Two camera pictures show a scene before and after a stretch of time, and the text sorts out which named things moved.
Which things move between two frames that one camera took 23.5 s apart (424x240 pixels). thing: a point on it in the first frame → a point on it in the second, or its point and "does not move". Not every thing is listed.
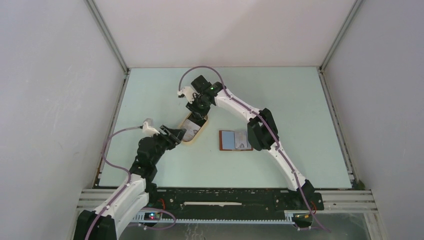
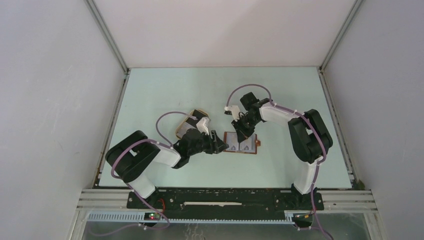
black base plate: x=224 y=203 does not move
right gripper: x=196 y=111 → x=240 y=129
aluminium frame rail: x=332 y=201 does not move
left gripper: x=173 y=136 → x=219 y=145
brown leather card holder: x=234 y=140 does not move
